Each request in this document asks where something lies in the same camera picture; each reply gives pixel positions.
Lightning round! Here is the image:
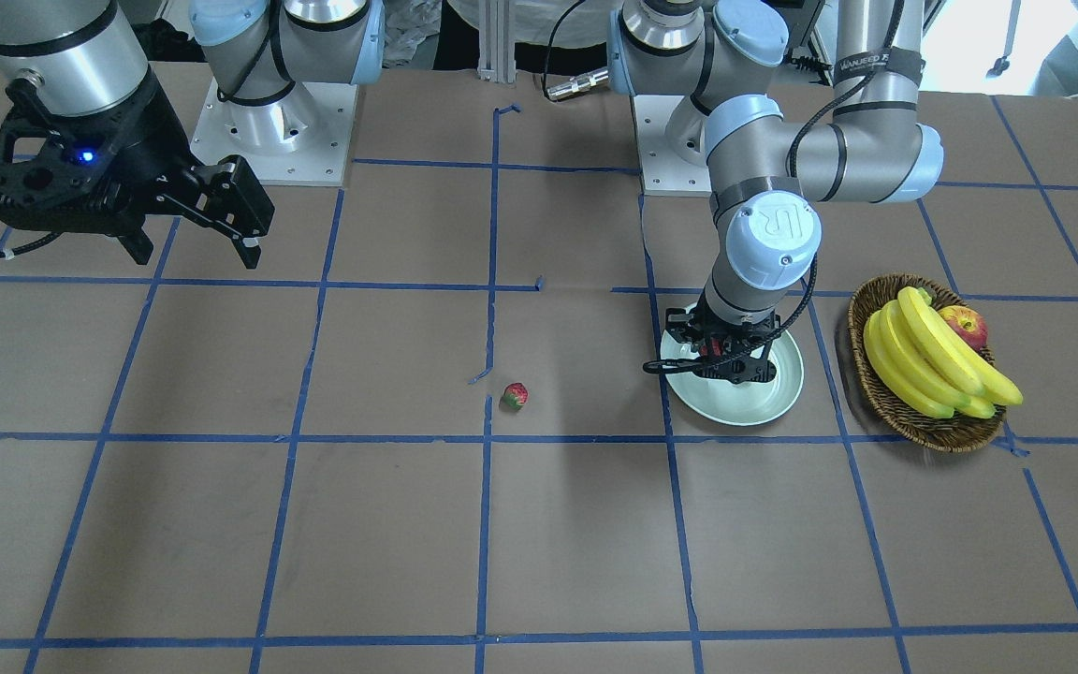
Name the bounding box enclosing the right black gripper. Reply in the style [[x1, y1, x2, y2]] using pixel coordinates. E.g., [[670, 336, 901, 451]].
[[118, 80, 275, 270]]

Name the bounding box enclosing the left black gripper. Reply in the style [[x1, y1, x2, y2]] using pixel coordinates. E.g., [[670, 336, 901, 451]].
[[642, 310, 783, 384]]

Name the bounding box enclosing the red strawberry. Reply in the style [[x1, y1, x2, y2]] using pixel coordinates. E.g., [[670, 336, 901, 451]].
[[697, 340, 724, 359], [498, 381, 530, 413]]

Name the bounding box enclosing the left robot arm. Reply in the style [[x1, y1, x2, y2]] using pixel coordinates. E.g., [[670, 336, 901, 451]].
[[606, 1, 944, 384]]

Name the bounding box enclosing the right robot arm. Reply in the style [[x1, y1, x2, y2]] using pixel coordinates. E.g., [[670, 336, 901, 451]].
[[0, 1, 385, 269]]

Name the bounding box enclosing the light green plate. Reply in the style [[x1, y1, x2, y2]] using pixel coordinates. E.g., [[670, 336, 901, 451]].
[[666, 333, 804, 426]]

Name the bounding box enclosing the yellow banana bunch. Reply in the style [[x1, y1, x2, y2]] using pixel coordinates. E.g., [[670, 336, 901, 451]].
[[863, 286, 1024, 419]]

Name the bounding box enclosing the red yellow apple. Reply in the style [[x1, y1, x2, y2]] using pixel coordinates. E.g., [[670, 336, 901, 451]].
[[940, 304, 989, 350]]

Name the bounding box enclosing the wicker basket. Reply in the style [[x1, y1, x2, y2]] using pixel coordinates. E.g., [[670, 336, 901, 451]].
[[837, 272, 1007, 452]]

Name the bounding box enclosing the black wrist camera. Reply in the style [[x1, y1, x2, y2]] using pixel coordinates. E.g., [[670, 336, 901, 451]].
[[0, 74, 154, 239]]

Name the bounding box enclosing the aluminium frame post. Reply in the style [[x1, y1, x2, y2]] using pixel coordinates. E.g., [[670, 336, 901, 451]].
[[476, 0, 517, 86]]

